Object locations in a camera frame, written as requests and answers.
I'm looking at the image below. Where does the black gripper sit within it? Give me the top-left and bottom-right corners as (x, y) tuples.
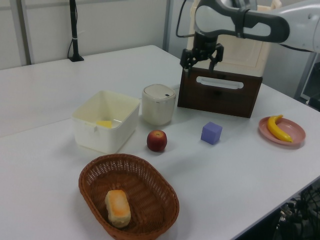
(180, 31), (225, 76)

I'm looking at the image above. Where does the wooden drawer with white handle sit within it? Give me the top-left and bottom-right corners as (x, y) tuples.
(180, 67), (263, 95)

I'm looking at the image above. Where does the red apple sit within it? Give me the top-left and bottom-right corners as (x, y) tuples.
(146, 129), (168, 152)

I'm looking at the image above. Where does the yellow banana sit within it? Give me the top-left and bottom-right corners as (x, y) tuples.
(267, 114), (293, 143)

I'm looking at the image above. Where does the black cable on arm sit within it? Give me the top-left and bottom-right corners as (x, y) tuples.
(175, 0), (198, 39)

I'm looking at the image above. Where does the dark wooden cabinet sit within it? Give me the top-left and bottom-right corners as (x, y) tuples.
(176, 66), (263, 119)

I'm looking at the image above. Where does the cream plastic storage box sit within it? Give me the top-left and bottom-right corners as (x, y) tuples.
(187, 0), (282, 77)

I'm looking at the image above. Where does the black cable bundle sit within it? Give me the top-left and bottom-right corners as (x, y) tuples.
(274, 184), (320, 240)

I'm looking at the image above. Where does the purple cube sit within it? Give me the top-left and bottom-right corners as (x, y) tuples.
(200, 121), (223, 146)

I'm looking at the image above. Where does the brown wicker basket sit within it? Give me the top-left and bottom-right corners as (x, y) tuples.
(78, 153), (180, 240)

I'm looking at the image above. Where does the pink plate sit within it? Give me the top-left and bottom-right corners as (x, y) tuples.
(258, 116), (307, 150)

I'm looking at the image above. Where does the toasted bread piece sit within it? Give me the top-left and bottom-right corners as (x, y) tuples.
(104, 189), (132, 228)

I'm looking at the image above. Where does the cream open plastic bin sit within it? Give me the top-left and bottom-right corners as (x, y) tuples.
(71, 90), (141, 155)

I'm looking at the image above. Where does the small cream trash can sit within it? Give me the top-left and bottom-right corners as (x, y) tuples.
(141, 84), (177, 126)

